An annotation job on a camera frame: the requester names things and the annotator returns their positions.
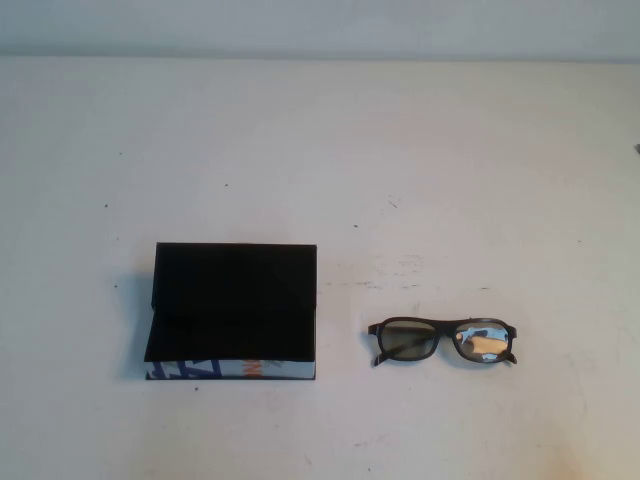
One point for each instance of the black glasses case blue print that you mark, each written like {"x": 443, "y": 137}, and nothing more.
{"x": 235, "y": 300}

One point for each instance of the black frame glasses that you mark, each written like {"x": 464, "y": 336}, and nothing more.
{"x": 405, "y": 337}

